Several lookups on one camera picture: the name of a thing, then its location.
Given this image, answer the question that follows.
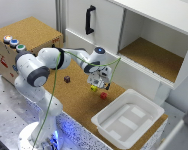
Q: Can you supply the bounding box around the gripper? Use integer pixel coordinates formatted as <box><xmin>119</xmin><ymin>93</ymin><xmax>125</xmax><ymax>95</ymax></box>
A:
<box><xmin>86</xmin><ymin>66</ymin><xmax>113</xmax><ymax>91</ymax></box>

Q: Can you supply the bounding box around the pink block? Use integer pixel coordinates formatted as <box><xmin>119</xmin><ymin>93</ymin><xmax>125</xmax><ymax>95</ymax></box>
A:
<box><xmin>99</xmin><ymin>92</ymin><xmax>108</xmax><ymax>101</ymax></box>

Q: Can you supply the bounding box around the purple block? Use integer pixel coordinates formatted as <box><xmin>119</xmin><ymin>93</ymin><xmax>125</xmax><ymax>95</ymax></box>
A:
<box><xmin>63</xmin><ymin>75</ymin><xmax>72</xmax><ymax>84</ymax></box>

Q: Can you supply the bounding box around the white plastic box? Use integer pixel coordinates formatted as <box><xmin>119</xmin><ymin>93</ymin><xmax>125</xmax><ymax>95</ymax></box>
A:
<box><xmin>90</xmin><ymin>88</ymin><xmax>166</xmax><ymax>150</ymax></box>

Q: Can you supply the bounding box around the white sliding door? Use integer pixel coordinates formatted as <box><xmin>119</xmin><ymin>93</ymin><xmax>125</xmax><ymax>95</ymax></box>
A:
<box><xmin>65</xmin><ymin>0</ymin><xmax>125</xmax><ymax>55</ymax></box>

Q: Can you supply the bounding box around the white cabinet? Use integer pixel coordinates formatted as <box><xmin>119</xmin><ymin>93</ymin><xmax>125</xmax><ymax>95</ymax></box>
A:
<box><xmin>64</xmin><ymin>0</ymin><xmax>188</xmax><ymax>107</ymax></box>

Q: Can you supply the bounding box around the wooden drawer box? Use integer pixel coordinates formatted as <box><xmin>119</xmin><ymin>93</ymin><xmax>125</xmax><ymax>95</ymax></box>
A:
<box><xmin>0</xmin><ymin>16</ymin><xmax>65</xmax><ymax>86</ymax></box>

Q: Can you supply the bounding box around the green button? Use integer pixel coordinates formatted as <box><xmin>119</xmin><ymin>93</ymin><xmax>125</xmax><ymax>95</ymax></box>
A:
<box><xmin>15</xmin><ymin>43</ymin><xmax>27</xmax><ymax>54</ymax></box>

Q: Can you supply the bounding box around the blue button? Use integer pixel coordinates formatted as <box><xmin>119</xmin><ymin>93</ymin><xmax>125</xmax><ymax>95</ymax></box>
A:
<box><xmin>9</xmin><ymin>38</ymin><xmax>20</xmax><ymax>48</ymax></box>

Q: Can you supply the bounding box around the red button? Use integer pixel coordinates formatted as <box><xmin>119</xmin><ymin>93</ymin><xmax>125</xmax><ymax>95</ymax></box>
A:
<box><xmin>3</xmin><ymin>35</ymin><xmax>13</xmax><ymax>44</ymax></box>

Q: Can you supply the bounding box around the green cable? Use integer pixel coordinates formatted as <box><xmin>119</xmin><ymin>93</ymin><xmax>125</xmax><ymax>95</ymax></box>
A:
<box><xmin>31</xmin><ymin>50</ymin><xmax>122</xmax><ymax>148</ymax></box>

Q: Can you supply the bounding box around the black door handle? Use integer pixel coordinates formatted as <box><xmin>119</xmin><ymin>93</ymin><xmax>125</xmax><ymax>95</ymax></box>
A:
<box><xmin>85</xmin><ymin>4</ymin><xmax>97</xmax><ymax>36</ymax></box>

